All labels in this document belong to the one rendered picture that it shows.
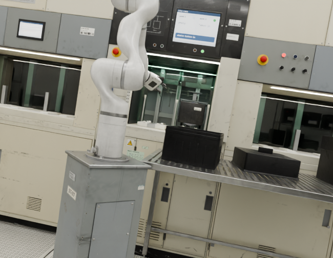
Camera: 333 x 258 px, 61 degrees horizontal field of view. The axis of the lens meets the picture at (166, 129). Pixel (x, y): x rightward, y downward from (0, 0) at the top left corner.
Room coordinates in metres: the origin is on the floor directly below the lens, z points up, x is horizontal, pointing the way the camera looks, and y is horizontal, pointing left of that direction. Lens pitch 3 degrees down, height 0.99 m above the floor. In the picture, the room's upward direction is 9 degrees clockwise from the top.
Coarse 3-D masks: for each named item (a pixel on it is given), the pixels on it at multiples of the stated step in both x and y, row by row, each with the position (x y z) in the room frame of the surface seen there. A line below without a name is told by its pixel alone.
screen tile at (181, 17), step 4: (180, 16) 1.90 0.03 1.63; (184, 16) 1.89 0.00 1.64; (188, 16) 1.89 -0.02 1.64; (192, 16) 1.89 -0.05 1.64; (196, 16) 1.88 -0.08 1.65; (180, 20) 1.89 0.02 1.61; (184, 20) 1.89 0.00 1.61; (188, 20) 1.89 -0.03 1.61; (192, 20) 1.89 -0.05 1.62; (196, 20) 1.88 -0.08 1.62; (192, 24) 1.88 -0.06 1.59; (176, 28) 1.90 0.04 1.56; (180, 28) 1.89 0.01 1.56; (184, 28) 1.89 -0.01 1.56; (188, 28) 1.89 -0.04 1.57; (192, 28) 1.88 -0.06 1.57; (192, 32) 1.88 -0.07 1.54
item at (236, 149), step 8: (240, 152) 1.57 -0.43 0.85; (248, 152) 1.48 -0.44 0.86; (256, 152) 1.54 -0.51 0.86; (264, 152) 1.59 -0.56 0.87; (272, 152) 1.59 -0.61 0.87; (232, 160) 1.72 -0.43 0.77; (240, 160) 1.54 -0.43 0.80; (248, 160) 1.45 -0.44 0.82; (256, 160) 1.45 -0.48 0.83; (264, 160) 1.45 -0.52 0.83; (272, 160) 1.45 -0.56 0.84; (280, 160) 1.45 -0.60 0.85; (288, 160) 1.45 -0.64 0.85; (296, 160) 1.45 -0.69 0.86; (240, 168) 1.50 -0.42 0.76; (248, 168) 1.45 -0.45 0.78; (256, 168) 1.45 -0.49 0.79; (264, 168) 1.45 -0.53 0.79; (272, 168) 1.45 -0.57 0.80; (280, 168) 1.45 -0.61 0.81; (288, 168) 1.45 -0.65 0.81; (296, 168) 1.45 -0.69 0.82; (280, 176) 1.45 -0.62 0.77; (288, 176) 1.45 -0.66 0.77; (296, 176) 1.45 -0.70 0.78
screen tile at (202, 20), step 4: (200, 16) 1.88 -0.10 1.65; (200, 20) 1.88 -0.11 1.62; (204, 20) 1.88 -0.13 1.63; (208, 20) 1.87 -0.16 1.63; (212, 20) 1.87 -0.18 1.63; (216, 20) 1.87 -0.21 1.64; (208, 24) 1.87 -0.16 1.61; (212, 24) 1.87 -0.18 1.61; (216, 24) 1.87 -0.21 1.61; (200, 28) 1.88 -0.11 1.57; (204, 28) 1.88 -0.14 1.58; (208, 28) 1.87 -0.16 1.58; (212, 28) 1.87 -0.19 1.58; (196, 32) 1.88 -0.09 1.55; (200, 32) 1.88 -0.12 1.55; (204, 32) 1.87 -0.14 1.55; (208, 32) 1.87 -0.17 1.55; (212, 32) 1.87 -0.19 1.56
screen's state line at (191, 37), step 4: (176, 36) 1.90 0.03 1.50; (180, 36) 1.89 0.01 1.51; (184, 36) 1.89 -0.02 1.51; (188, 36) 1.89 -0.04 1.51; (192, 36) 1.88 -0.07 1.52; (196, 36) 1.88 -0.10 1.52; (200, 36) 1.88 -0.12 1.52; (204, 36) 1.87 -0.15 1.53; (208, 36) 1.87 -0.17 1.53; (200, 40) 1.88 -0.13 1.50; (204, 40) 1.87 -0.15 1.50; (208, 40) 1.87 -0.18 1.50; (212, 40) 1.87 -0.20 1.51
